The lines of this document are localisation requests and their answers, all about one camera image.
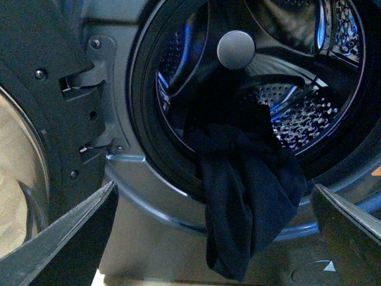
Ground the washing machine door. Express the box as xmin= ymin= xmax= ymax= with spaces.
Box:
xmin=0 ymin=0 xmax=117 ymax=259

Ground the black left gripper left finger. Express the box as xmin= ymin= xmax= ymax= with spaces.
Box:
xmin=1 ymin=181 xmax=119 ymax=285

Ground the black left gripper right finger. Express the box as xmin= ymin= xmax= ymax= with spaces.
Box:
xmin=311 ymin=183 xmax=381 ymax=286

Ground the dark navy garment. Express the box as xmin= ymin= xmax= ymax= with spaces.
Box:
xmin=169 ymin=74 xmax=339 ymax=283

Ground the grey front-load washing machine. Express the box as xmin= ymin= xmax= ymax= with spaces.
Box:
xmin=81 ymin=1 xmax=380 ymax=285

